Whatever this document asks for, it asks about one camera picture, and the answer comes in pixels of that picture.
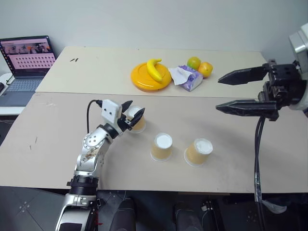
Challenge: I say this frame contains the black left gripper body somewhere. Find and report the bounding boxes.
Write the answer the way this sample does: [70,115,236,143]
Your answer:
[116,112,135,133]

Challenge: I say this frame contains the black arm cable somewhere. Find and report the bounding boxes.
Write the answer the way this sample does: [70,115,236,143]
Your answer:
[252,116,268,231]
[86,99,103,133]

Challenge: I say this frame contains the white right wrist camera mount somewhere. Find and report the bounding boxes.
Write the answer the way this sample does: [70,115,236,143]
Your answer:
[288,23,308,113]

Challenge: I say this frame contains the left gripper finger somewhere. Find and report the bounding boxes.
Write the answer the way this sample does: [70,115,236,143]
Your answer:
[129,107,146,131]
[121,100,134,114]

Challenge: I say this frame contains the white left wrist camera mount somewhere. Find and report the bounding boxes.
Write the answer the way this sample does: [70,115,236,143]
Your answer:
[101,99,122,120]

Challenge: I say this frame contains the clear plastic wrap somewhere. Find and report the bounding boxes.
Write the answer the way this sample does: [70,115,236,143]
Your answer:
[261,198,288,215]

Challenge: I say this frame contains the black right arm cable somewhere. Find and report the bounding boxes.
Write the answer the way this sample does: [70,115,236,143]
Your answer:
[252,116,268,231]

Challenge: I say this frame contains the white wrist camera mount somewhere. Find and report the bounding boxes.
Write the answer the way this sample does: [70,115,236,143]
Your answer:
[101,99,122,120]
[288,23,308,113]

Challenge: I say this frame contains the green orange citrus fruit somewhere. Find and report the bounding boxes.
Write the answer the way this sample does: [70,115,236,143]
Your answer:
[187,56,201,71]

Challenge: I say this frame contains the yellow round plate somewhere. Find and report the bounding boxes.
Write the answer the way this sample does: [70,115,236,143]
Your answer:
[130,61,172,92]

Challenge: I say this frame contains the yellow paper cup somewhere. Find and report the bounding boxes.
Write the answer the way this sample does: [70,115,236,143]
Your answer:
[125,105,147,134]
[150,132,173,162]
[183,138,214,167]

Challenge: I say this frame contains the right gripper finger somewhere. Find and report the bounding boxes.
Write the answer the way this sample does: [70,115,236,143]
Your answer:
[215,99,280,122]
[218,64,270,87]

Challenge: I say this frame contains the purple tissue pack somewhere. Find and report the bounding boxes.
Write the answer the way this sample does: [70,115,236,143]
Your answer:
[168,64,204,92]

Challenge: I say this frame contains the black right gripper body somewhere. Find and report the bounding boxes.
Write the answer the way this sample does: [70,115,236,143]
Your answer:
[257,59,308,110]

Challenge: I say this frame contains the dark rounded shape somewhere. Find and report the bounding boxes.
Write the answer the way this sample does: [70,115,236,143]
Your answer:
[115,197,137,231]

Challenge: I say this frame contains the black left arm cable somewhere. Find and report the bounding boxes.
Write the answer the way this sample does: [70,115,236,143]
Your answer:
[86,99,103,133]

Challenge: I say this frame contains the grey open laptop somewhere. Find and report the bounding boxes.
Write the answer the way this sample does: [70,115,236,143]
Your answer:
[0,35,57,107]

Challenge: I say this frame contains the yellow banana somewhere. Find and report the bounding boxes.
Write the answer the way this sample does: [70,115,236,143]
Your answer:
[146,58,164,84]

